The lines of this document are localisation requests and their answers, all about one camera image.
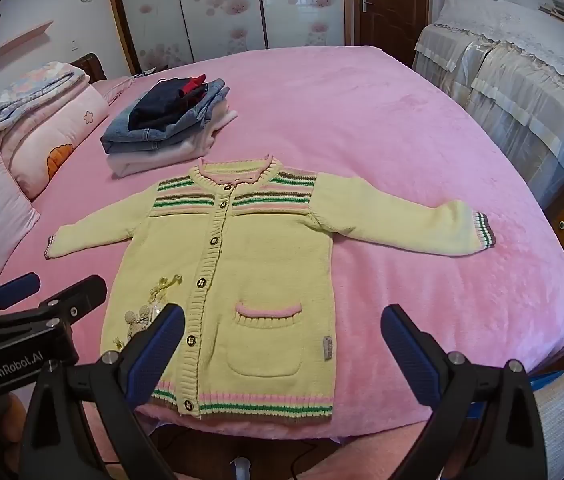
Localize books on covered furniture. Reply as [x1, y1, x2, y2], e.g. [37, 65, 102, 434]
[537, 0, 564, 31]

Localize lace-covered furniture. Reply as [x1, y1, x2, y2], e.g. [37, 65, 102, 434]
[411, 0, 564, 206]

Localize folded dark navy garment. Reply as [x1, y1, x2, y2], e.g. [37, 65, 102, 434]
[128, 79, 208, 131]

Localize floral sliding door wardrobe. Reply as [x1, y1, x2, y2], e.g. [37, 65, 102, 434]
[103, 0, 355, 75]

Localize dark wooden headboard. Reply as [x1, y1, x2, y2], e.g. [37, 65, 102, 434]
[69, 52, 108, 83]

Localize yellow knit cardigan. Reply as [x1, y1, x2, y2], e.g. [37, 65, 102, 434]
[44, 156, 498, 420]

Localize blue plastic object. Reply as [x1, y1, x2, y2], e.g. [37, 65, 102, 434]
[528, 370, 564, 392]

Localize folded pink quilt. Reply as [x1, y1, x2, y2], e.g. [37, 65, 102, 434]
[0, 82, 109, 201]

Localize pink wall shelf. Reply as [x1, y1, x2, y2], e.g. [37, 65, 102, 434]
[0, 21, 54, 62]

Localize folded floral blanket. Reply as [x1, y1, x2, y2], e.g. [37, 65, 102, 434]
[0, 61, 90, 151]

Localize pink fleece bed blanket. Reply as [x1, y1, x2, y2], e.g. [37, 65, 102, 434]
[0, 45, 564, 441]

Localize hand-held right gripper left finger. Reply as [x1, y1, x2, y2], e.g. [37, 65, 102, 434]
[19, 302, 186, 480]

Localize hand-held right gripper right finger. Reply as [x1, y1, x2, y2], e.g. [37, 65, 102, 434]
[381, 304, 548, 480]

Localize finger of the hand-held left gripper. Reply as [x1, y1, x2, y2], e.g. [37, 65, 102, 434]
[43, 275, 108, 329]
[0, 272, 42, 311]

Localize brown wooden door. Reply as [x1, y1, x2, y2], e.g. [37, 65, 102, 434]
[352, 0, 433, 63]

